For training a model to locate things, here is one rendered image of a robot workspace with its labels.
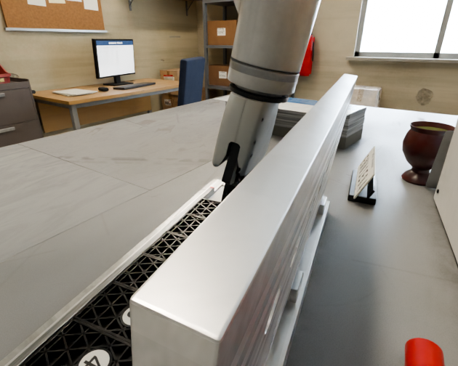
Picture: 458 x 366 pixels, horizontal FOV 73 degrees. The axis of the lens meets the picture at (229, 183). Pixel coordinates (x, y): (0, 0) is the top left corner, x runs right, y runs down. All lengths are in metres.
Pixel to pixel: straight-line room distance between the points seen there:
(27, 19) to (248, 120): 3.08
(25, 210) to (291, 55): 0.48
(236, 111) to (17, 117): 2.49
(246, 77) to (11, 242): 0.39
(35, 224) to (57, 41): 3.00
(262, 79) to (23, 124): 2.53
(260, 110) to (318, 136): 0.21
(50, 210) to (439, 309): 0.55
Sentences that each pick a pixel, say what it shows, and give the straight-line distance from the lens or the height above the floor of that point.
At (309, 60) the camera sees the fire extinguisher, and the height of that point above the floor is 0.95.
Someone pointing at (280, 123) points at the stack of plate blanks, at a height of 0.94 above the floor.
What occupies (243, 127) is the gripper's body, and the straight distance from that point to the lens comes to 0.37.
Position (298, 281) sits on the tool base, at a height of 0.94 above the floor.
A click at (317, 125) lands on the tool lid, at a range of 0.18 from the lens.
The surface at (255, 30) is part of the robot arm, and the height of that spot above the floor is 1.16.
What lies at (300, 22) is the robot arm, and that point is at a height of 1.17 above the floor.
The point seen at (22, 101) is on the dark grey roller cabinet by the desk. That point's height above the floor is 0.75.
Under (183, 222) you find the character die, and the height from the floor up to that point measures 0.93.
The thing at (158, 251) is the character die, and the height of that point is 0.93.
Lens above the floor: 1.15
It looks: 25 degrees down
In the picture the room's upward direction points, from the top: straight up
